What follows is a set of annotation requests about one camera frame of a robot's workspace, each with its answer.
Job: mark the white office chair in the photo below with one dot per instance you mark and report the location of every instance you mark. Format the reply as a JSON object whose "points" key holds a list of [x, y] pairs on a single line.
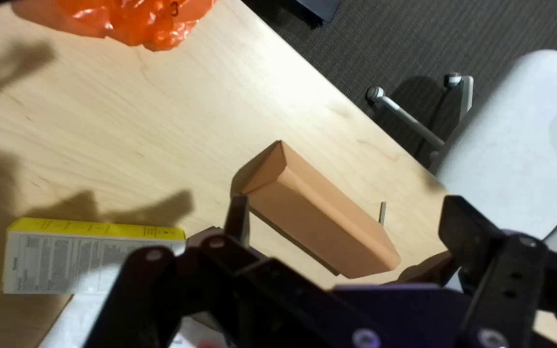
{"points": [[502, 152]]}

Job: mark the dark blue dotted pouch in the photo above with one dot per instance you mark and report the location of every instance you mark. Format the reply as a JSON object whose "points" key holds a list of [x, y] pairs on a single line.
{"points": [[410, 315]]}

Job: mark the orange plastic bag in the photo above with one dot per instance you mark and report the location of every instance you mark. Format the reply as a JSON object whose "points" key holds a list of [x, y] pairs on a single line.
{"points": [[150, 23]]}

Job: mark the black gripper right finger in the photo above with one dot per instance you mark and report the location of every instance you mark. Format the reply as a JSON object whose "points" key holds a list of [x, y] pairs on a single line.
{"points": [[506, 274]]}

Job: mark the yellow and white box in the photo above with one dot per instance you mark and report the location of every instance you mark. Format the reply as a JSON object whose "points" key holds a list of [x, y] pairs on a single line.
{"points": [[48, 255]]}

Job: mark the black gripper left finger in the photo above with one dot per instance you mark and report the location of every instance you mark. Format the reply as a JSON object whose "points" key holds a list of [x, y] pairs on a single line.
{"points": [[257, 301]]}

